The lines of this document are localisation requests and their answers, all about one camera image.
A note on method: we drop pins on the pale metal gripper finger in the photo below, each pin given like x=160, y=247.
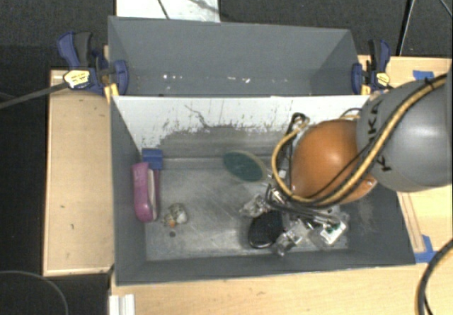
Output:
x=254, y=206
x=288, y=241

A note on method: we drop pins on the black oval object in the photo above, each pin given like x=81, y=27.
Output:
x=263, y=230

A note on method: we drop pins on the dark green oval pad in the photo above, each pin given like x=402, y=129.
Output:
x=242, y=166

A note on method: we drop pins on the small grey toy animal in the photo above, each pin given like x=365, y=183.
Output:
x=177, y=215

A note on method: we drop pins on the blue rectangular block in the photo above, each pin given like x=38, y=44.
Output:
x=152, y=158

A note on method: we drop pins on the pink and white oblong object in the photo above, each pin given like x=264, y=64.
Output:
x=142, y=193

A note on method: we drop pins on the grey metal bin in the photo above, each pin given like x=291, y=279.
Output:
x=212, y=55

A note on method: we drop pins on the pale wood flat board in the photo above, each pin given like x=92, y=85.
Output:
x=78, y=182

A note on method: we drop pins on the black cylinder on white bracket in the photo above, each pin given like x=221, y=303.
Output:
x=323, y=236

